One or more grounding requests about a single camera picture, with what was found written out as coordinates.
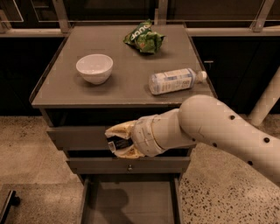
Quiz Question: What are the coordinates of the grey top drawer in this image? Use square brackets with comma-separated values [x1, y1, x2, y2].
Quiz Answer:
[46, 124, 204, 151]

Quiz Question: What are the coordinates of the clear plastic water bottle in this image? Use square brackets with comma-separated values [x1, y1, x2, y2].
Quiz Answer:
[149, 68, 207, 95]

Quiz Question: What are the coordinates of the blue rxbar wrapper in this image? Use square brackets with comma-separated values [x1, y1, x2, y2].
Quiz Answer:
[107, 136, 133, 153]

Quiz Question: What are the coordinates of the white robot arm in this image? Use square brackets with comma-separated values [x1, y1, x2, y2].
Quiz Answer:
[105, 94, 280, 184]

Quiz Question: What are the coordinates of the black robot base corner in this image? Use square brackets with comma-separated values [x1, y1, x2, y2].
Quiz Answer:
[0, 190, 21, 224]

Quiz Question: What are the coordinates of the green chip bag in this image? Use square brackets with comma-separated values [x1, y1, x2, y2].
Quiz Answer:
[123, 19, 165, 54]

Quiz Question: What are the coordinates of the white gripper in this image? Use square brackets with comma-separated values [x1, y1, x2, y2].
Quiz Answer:
[105, 115, 164, 159]

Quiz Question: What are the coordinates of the metal railing frame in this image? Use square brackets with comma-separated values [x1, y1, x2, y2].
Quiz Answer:
[0, 0, 280, 37]

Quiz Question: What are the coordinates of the grey drawer cabinet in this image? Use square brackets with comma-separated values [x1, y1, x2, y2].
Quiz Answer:
[28, 24, 219, 224]

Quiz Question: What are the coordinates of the white ceramic bowl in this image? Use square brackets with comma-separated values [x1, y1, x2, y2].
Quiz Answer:
[76, 54, 114, 85]

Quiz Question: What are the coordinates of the grey middle drawer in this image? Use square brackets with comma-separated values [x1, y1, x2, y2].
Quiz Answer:
[66, 157, 190, 174]

